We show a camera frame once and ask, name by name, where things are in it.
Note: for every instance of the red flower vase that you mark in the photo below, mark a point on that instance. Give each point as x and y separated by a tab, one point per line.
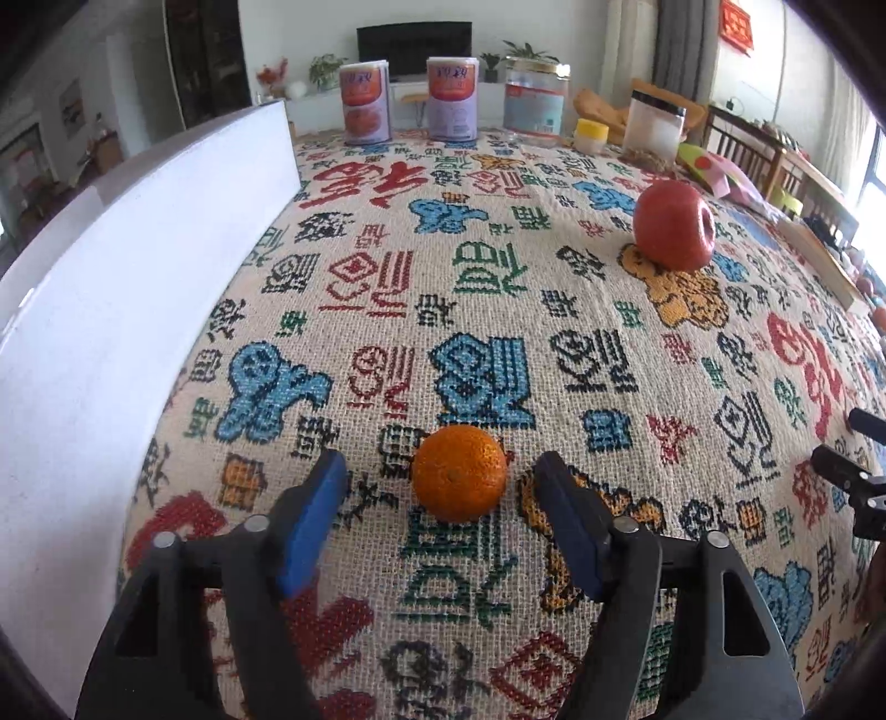
272	78

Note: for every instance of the pink canister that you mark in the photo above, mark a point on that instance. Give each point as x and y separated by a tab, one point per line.
365	99
452	98

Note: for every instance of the white cardboard box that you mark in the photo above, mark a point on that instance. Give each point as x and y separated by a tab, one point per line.
98	316

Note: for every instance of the potted green plant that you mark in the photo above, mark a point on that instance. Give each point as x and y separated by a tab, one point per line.
526	53

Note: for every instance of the white frosted container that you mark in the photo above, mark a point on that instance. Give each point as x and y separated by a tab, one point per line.
654	126

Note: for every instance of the black display cabinet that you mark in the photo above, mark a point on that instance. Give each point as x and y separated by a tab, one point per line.
205	54

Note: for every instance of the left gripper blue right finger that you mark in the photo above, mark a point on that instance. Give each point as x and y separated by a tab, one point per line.
580	522

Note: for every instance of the colourful snack bag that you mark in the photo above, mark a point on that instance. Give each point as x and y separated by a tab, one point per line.
722	178

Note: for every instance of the left pink canister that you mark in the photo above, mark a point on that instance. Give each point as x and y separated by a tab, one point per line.
365	99

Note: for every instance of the patterned woven tablecloth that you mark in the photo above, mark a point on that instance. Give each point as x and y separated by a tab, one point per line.
417	284

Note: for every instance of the clear glass jar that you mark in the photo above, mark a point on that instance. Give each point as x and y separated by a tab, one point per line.
535	94

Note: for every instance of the red apple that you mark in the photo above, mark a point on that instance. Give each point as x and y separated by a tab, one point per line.
673	226

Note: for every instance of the black television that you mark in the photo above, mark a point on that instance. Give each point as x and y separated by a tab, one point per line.
407	46

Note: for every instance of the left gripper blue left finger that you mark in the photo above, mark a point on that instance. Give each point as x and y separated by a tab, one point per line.
302	519

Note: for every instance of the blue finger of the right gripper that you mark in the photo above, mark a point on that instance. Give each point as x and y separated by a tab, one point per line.
867	424
841	470

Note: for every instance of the right pink canister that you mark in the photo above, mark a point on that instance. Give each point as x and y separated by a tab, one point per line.
452	98

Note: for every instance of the small yellow lid jar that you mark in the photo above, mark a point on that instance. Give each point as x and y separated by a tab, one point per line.
590	136

